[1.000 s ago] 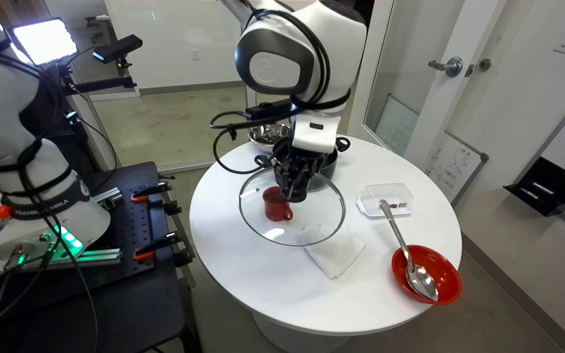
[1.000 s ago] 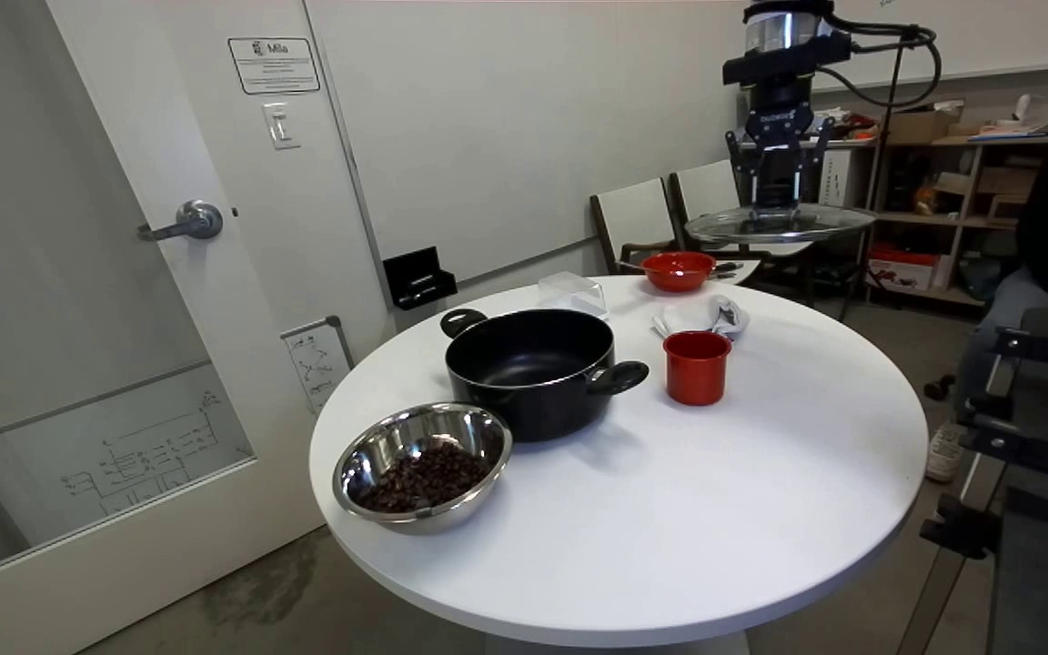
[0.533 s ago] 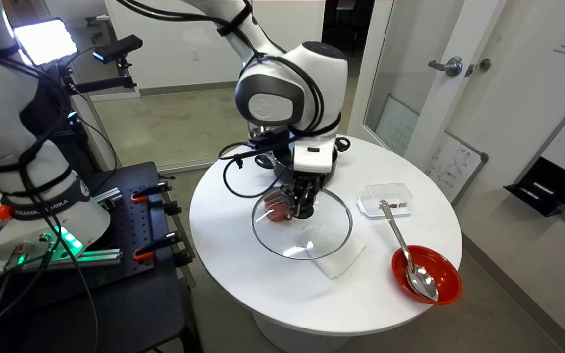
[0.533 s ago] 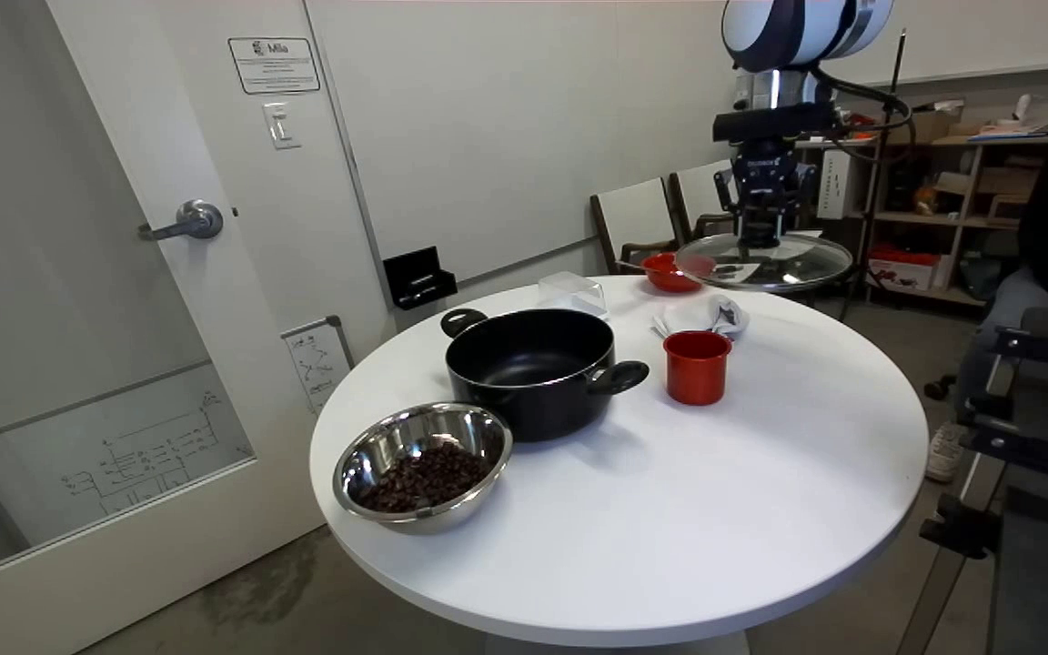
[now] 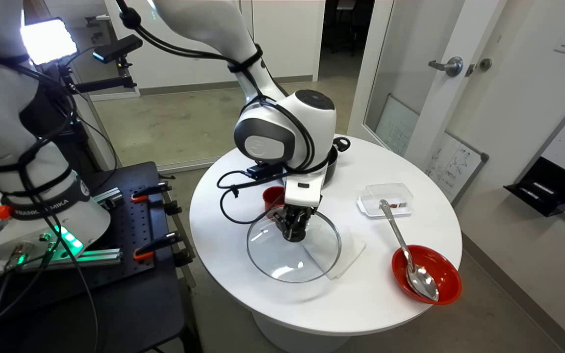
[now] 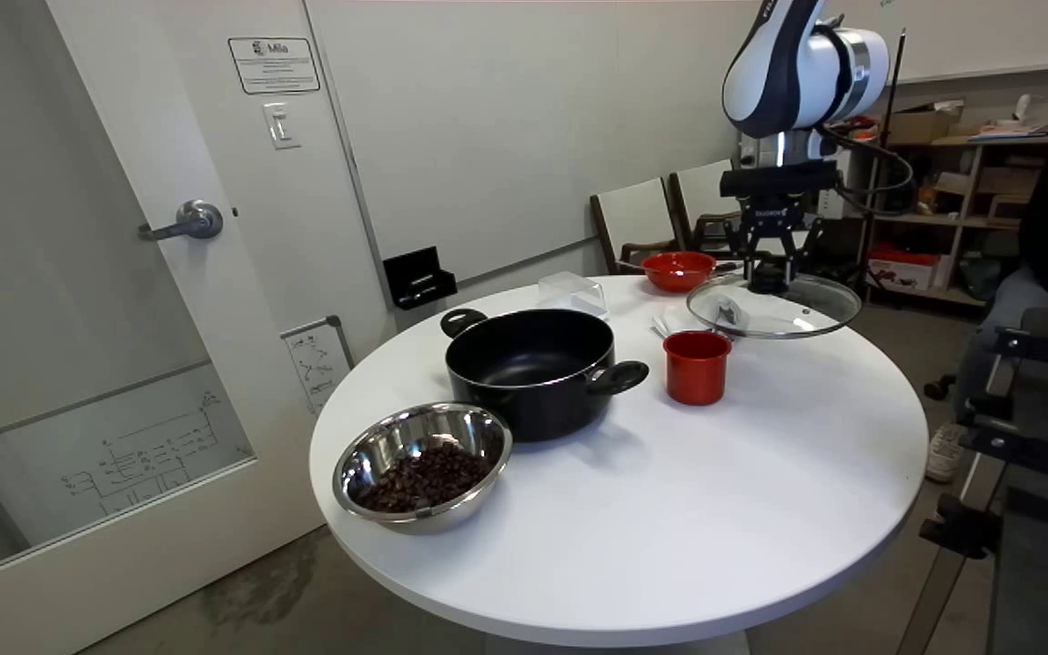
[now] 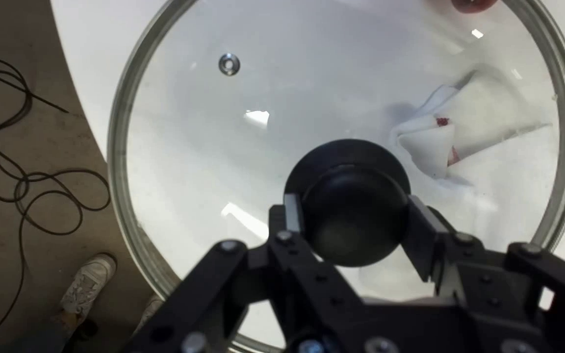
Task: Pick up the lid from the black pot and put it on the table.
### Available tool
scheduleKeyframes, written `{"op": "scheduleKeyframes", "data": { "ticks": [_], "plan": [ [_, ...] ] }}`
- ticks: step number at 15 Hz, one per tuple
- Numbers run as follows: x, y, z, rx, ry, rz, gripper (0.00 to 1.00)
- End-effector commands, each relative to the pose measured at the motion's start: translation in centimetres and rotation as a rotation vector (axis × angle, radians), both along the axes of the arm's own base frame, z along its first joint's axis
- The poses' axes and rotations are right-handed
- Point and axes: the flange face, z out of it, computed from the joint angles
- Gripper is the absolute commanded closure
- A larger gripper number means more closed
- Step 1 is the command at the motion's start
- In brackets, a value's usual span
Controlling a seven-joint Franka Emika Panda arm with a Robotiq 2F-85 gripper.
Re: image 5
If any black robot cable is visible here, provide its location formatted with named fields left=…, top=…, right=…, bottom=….
left=214, top=164, right=279, bottom=227

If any orange black clamp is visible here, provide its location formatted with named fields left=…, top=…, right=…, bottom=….
left=130, top=180, right=177, bottom=204
left=132, top=231, right=183, bottom=265

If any small leaning whiteboard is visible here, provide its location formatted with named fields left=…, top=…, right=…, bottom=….
left=426, top=133, right=491, bottom=202

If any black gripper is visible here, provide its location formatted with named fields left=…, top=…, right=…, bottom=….
left=275, top=202, right=318, bottom=243

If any white door with window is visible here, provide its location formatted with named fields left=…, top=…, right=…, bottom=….
left=364, top=0, right=515, bottom=174

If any black camera on stand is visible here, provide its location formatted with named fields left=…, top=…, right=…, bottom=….
left=73, top=33, right=146, bottom=94

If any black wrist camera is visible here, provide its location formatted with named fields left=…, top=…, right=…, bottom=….
left=246, top=163, right=287, bottom=180

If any red plastic cup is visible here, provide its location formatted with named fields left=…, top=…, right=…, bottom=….
left=262, top=184, right=289, bottom=214

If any aluminium rail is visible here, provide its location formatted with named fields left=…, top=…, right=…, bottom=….
left=40, top=223, right=128, bottom=266

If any bright light panel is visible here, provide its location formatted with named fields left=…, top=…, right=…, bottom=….
left=20, top=17, right=79, bottom=66

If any black workbench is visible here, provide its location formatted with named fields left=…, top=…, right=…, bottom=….
left=0, top=161, right=199, bottom=353

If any glass pot lid black knob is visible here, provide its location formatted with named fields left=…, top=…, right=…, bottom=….
left=246, top=208, right=344, bottom=286

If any metal spoon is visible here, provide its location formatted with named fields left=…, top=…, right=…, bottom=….
left=379, top=198, right=442, bottom=304

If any red bowl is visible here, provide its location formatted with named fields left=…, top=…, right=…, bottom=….
left=391, top=243, right=466, bottom=308

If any silver door handle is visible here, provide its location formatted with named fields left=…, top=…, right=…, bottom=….
left=428, top=55, right=495, bottom=78

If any black box on floor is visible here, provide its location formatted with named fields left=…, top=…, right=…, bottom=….
left=505, top=155, right=565, bottom=217

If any clear plastic container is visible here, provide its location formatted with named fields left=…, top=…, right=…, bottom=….
left=356, top=182, right=417, bottom=219

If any clear plastic sheet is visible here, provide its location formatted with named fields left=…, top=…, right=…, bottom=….
left=320, top=231, right=369, bottom=282

